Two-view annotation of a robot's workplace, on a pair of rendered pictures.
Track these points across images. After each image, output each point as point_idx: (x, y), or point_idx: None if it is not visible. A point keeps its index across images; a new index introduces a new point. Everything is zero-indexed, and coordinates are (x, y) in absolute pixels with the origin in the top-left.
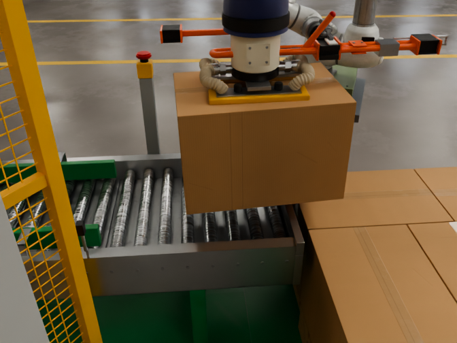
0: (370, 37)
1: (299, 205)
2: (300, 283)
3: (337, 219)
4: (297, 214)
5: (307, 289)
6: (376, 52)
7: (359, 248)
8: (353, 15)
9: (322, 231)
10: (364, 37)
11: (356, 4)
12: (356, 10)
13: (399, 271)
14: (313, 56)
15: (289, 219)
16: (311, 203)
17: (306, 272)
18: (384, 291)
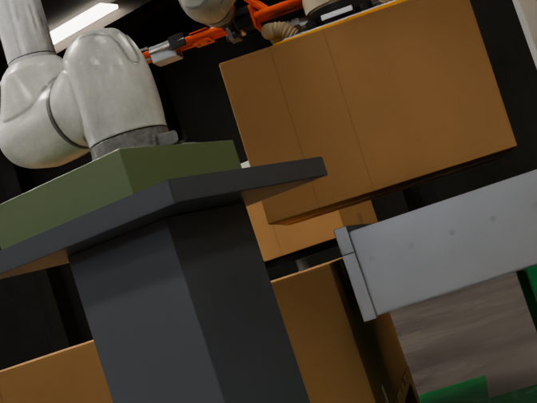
0: (171, 36)
1: (341, 259)
2: (384, 365)
3: (299, 272)
4: (348, 281)
5: (379, 335)
6: (180, 54)
7: (298, 272)
8: (50, 38)
9: (330, 261)
10: (179, 33)
11: (44, 14)
12: (48, 27)
13: (273, 280)
14: (259, 28)
15: (369, 224)
16: (321, 265)
17: (371, 320)
18: (304, 269)
